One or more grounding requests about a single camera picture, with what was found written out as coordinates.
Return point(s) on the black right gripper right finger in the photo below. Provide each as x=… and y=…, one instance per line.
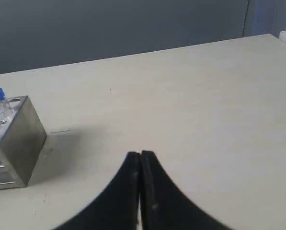
x=164, y=206

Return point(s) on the steel test tube rack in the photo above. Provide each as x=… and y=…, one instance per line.
x=22, y=137

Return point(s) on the blue capped test tube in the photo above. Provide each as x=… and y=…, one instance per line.
x=4, y=105

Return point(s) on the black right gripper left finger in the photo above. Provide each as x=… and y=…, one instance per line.
x=116, y=207

